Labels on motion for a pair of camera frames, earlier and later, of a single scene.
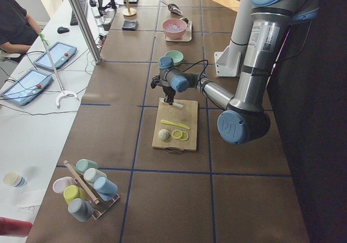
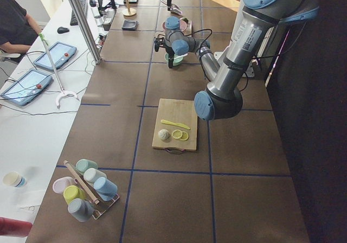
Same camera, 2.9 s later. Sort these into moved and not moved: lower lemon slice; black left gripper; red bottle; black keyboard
Moved: black left gripper
Not moved: red bottle; black keyboard; lower lemon slice
